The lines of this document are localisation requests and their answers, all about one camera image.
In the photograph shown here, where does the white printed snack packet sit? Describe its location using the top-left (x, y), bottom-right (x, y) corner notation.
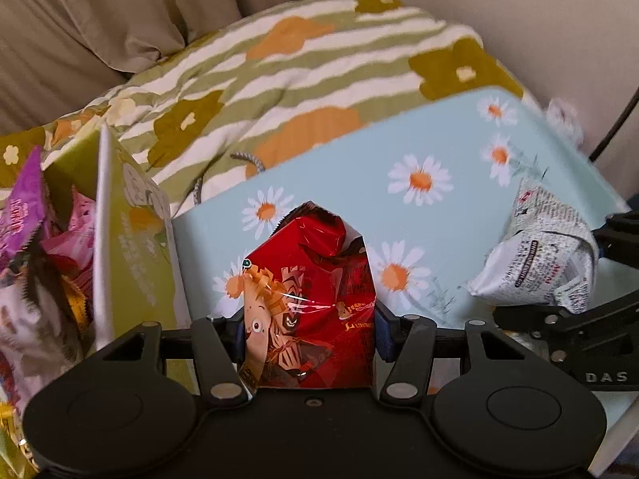
top-left (466, 178), bottom-right (601, 316)

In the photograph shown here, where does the white and brown snack packet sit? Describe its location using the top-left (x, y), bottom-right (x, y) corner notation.
top-left (0, 253), bottom-right (94, 411)

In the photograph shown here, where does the grey braided cord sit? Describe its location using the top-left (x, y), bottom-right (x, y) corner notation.
top-left (191, 151), bottom-right (266, 206)

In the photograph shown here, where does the white crumpled cloth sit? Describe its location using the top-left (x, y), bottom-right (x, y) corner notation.
top-left (543, 96), bottom-right (586, 149)

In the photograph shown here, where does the pink snack packet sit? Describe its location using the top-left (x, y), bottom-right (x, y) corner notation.
top-left (39, 186), bottom-right (99, 286)

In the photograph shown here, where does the dark cable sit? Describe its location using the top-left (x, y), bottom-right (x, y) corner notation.
top-left (588, 76), bottom-right (639, 161)

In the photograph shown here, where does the purple snack packet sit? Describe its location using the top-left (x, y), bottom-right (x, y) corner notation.
top-left (0, 146), bottom-right (54, 271)

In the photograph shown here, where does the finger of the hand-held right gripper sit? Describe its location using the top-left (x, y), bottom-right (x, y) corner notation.
top-left (591, 212), bottom-right (639, 263)
top-left (492, 302), bottom-right (597, 336)

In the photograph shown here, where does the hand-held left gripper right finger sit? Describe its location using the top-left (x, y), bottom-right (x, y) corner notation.
top-left (374, 303), bottom-right (522, 406)

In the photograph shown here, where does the yellow and brown snack packet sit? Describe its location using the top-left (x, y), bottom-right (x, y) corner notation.
top-left (61, 276), bottom-right (97, 333)

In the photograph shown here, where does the red snack packet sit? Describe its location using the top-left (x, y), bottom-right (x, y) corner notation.
top-left (234, 200), bottom-right (379, 393)

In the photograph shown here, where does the green cardboard box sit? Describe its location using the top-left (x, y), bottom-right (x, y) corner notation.
top-left (0, 126), bottom-right (196, 479)

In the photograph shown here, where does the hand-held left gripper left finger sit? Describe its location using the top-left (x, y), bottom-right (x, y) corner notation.
top-left (102, 315), bottom-right (250, 407)

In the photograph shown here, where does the green striped flower blanket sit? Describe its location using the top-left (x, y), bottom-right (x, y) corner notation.
top-left (0, 0), bottom-right (526, 221)

